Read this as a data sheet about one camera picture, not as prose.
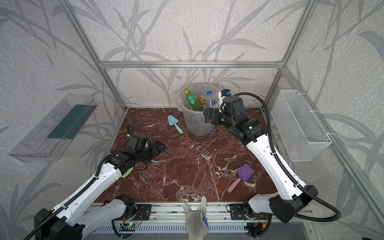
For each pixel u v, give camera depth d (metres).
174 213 0.75
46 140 0.64
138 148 0.60
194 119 0.93
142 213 0.73
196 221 0.70
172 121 1.12
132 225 0.70
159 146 0.72
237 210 0.74
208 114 0.60
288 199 0.37
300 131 0.62
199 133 1.03
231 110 0.49
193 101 0.93
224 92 0.58
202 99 0.99
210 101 0.94
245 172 0.87
